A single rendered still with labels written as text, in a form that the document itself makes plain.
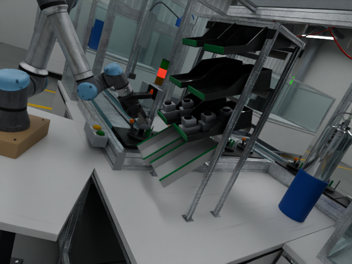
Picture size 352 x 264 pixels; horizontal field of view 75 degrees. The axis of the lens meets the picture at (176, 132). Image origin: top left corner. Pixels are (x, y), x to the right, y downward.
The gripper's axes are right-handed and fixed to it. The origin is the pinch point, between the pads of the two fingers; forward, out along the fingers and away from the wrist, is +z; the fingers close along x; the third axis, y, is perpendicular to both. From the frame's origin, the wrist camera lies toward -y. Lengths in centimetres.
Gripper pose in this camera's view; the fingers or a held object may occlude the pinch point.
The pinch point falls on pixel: (145, 119)
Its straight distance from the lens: 128.9
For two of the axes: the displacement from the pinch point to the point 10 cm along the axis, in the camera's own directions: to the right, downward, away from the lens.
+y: -8.0, 5.7, -2.1
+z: 3.3, 7.0, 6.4
